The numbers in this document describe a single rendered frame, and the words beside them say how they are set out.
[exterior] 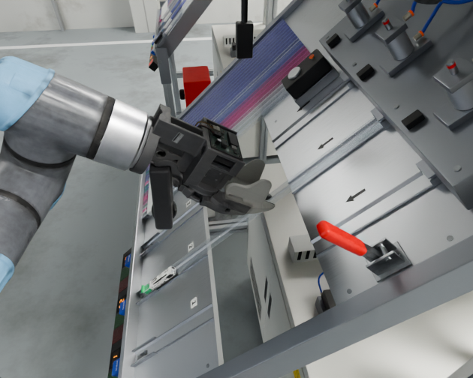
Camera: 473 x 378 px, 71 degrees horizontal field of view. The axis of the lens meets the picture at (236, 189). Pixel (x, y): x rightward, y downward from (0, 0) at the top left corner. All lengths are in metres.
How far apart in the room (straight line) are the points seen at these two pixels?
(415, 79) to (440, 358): 0.58
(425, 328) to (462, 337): 0.07
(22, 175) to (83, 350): 1.16
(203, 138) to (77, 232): 1.53
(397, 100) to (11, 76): 0.38
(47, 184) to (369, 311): 0.37
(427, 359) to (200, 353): 0.47
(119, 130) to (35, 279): 1.45
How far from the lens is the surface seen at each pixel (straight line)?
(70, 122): 0.38
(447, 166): 0.33
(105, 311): 1.56
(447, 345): 0.85
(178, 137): 0.39
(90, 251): 1.77
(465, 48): 0.42
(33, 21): 4.95
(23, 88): 0.38
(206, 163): 0.39
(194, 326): 0.54
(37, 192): 0.42
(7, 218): 0.39
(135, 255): 0.74
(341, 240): 0.30
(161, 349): 0.59
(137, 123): 0.38
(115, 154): 0.38
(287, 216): 0.94
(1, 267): 0.38
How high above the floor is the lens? 1.31
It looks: 43 degrees down
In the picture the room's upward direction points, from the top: straight up
